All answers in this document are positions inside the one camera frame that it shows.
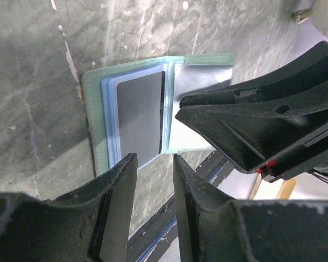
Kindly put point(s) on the green card holder wallet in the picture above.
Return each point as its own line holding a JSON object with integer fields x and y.
{"x": 184, "y": 75}

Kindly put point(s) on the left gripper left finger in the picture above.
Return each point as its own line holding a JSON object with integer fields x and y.
{"x": 90, "y": 223}

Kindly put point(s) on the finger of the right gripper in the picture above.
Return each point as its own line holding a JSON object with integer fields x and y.
{"x": 302, "y": 74}

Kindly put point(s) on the beige cylindrical drum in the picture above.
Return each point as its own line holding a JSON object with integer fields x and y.
{"x": 318, "y": 13}

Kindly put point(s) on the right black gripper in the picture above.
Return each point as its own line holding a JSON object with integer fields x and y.
{"x": 279, "y": 138}

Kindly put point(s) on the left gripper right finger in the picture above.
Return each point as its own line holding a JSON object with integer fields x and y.
{"x": 213, "y": 226}

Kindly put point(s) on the dark credit card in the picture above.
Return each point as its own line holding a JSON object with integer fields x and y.
{"x": 139, "y": 100}

